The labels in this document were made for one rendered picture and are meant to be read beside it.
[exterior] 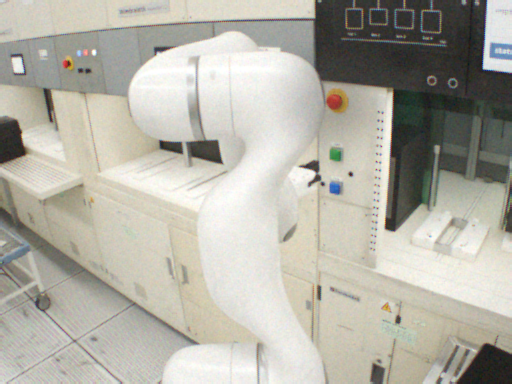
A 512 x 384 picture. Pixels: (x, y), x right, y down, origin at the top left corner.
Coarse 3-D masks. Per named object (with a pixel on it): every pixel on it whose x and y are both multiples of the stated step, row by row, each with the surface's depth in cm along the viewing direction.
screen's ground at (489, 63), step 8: (488, 0) 78; (488, 8) 79; (488, 16) 79; (488, 24) 80; (488, 32) 81; (488, 40) 81; (496, 40) 80; (504, 40) 79; (488, 48) 82; (488, 56) 83; (488, 64) 83; (496, 64) 82; (504, 64) 81
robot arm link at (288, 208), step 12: (228, 144) 73; (240, 144) 72; (228, 156) 76; (240, 156) 75; (228, 168) 79; (288, 180) 82; (288, 192) 82; (288, 204) 82; (288, 216) 83; (288, 228) 86; (288, 240) 90
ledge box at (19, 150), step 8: (0, 120) 261; (8, 120) 260; (16, 120) 261; (0, 128) 254; (8, 128) 258; (16, 128) 262; (0, 136) 255; (8, 136) 258; (16, 136) 263; (0, 144) 257; (8, 144) 261; (16, 144) 265; (0, 152) 258; (8, 152) 262; (16, 152) 267; (24, 152) 271; (0, 160) 259; (8, 160) 264
